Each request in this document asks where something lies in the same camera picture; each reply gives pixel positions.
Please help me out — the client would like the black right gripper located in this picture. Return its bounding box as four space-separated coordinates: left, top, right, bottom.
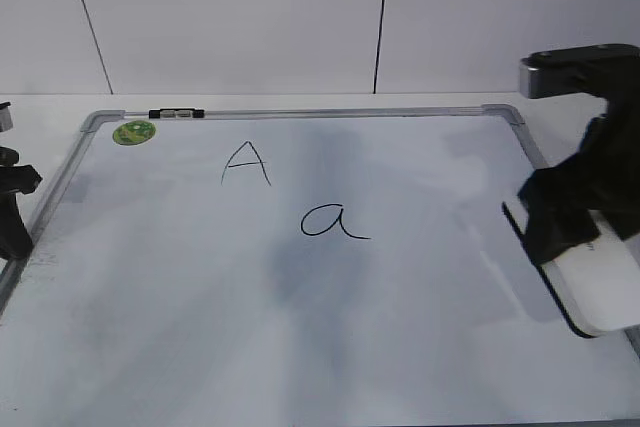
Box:
517 73 639 265

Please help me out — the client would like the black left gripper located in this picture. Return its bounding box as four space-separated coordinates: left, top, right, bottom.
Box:
0 147 42 260

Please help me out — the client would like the white eraser with black felt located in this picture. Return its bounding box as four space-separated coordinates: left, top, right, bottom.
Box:
531 211 639 338

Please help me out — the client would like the round green magnet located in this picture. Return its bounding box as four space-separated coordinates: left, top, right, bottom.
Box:
112 120 156 146

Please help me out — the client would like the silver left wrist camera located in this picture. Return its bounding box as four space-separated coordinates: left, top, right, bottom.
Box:
0 101 13 132

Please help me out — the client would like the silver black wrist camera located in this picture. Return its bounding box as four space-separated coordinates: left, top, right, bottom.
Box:
518 43 639 99

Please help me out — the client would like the white board with grey frame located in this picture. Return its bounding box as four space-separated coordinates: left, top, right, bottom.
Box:
1 108 639 426

